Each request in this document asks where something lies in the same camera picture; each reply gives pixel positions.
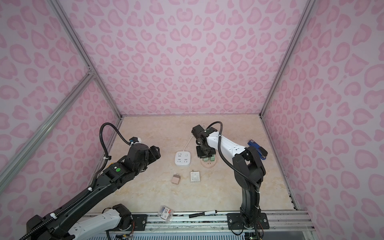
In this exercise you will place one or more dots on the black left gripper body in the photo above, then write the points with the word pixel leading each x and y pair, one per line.
pixel 152 157

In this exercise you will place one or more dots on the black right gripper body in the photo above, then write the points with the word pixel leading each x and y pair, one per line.
pixel 202 153

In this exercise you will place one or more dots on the white charger plug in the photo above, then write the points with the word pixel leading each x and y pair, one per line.
pixel 195 176

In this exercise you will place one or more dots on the pink charger plug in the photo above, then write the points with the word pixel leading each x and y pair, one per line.
pixel 176 179

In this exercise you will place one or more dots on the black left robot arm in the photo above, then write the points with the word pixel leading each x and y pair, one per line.
pixel 65 222

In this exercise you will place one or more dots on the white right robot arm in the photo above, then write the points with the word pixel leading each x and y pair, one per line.
pixel 246 163

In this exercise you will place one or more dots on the pink round power strip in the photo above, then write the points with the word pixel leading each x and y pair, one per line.
pixel 208 164

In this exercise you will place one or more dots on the white square power strip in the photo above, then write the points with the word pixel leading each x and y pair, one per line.
pixel 183 158

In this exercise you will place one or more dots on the blue stapler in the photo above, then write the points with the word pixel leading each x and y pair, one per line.
pixel 262 152

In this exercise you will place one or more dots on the small clear plastic box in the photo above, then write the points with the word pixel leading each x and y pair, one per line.
pixel 165 213

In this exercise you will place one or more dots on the black marker pen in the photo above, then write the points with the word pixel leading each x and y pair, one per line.
pixel 200 214

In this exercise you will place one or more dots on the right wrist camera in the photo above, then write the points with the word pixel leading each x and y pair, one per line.
pixel 199 132

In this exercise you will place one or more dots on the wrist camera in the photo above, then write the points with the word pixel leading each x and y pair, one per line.
pixel 199 132
pixel 135 140

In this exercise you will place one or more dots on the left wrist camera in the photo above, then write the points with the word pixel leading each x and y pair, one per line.
pixel 135 140

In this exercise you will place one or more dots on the aluminium diagonal frame bar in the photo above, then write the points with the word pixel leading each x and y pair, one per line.
pixel 19 160

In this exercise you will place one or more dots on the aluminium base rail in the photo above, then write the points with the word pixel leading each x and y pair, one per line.
pixel 280 225

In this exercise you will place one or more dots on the aluminium frame post left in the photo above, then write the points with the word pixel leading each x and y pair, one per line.
pixel 79 46

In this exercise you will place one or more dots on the aluminium frame post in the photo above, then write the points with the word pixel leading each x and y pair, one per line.
pixel 297 34
pixel 79 46

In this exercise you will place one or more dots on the aluminium frame post right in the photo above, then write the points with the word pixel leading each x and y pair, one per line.
pixel 297 34

